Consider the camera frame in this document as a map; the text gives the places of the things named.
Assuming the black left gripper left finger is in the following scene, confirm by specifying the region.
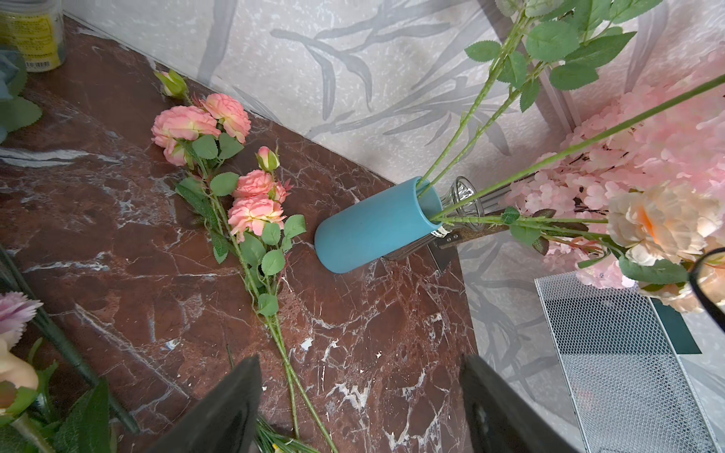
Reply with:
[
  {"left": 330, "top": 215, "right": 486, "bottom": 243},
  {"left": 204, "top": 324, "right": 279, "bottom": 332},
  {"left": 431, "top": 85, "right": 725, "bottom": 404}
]
[{"left": 148, "top": 356, "right": 262, "bottom": 453}]

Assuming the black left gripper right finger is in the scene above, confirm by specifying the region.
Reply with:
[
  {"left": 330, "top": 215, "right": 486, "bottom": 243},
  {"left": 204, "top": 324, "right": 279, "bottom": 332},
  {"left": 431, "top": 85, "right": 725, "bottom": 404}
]
[{"left": 460, "top": 355, "right": 576, "bottom": 453}]

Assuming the large peach rose spray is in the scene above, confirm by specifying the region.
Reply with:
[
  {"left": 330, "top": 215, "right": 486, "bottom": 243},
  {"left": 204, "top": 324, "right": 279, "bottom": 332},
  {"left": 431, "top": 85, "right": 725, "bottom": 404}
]
[{"left": 430, "top": 75, "right": 724, "bottom": 223}]

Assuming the peach single rose stem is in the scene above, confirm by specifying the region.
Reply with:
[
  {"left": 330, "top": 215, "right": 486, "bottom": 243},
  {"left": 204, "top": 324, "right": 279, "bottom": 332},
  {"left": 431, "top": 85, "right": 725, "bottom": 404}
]
[{"left": 445, "top": 184, "right": 724, "bottom": 319}]

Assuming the pink rose spray stem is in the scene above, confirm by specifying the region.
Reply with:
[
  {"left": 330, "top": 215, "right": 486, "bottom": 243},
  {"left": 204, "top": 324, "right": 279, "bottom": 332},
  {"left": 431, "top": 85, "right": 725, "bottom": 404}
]
[{"left": 421, "top": 1, "right": 580, "bottom": 188}]

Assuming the peach rose spray stem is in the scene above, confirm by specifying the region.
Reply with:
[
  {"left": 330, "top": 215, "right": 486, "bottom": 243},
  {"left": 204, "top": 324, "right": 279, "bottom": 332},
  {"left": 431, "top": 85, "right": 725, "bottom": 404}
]
[{"left": 415, "top": 0, "right": 659, "bottom": 196}]

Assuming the clear glass vase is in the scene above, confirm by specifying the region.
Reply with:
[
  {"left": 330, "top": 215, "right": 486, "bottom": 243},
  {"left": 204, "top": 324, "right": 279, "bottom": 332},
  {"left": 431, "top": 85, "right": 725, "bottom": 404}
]
[{"left": 384, "top": 177, "right": 483, "bottom": 260}]

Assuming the teal ceramic vase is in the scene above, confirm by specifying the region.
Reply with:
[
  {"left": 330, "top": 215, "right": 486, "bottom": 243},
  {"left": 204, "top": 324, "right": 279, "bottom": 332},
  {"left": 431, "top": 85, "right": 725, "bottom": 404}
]
[{"left": 315, "top": 177, "right": 443, "bottom": 274}]

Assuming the lilac carnation stem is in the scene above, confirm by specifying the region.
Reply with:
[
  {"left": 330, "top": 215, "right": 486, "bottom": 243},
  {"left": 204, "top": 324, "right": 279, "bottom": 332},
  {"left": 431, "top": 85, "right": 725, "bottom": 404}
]
[{"left": 0, "top": 292, "right": 43, "bottom": 349}]

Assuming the pink cherry blossom tree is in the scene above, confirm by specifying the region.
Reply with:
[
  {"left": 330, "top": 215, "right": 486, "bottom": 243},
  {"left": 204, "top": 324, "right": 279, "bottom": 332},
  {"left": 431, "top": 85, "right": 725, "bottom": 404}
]
[{"left": 503, "top": 47, "right": 725, "bottom": 290}]

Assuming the blue-grey rose bunch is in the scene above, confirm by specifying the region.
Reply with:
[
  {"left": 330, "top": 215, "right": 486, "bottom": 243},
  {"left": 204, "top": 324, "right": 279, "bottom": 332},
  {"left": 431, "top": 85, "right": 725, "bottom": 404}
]
[{"left": 1, "top": 45, "right": 43, "bottom": 142}]

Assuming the small yellow lidded jar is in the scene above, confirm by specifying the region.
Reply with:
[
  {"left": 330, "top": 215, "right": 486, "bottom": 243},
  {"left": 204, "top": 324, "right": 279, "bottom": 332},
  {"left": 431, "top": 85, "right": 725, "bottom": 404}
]
[{"left": 1, "top": 0, "right": 66, "bottom": 73}]

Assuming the white wire mesh basket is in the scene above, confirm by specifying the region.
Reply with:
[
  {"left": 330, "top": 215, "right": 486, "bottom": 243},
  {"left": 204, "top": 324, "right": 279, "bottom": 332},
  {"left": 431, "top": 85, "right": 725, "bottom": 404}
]
[{"left": 534, "top": 273, "right": 720, "bottom": 452}]

